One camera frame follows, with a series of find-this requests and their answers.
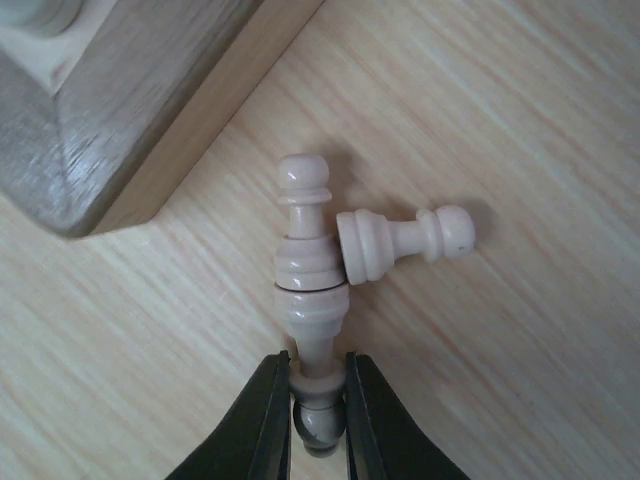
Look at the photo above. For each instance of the white chess pawn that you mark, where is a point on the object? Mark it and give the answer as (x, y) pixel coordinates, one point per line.
(371, 244)
(308, 258)
(45, 18)

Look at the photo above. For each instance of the wooden chess board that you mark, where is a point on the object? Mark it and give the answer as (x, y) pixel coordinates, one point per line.
(99, 127)

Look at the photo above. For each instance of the white chess piece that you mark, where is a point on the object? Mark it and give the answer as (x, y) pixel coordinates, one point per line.
(313, 320)

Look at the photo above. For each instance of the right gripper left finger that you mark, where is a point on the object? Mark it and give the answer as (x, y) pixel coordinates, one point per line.
(253, 440)

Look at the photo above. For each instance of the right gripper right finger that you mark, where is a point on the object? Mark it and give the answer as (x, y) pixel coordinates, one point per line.
(382, 439)

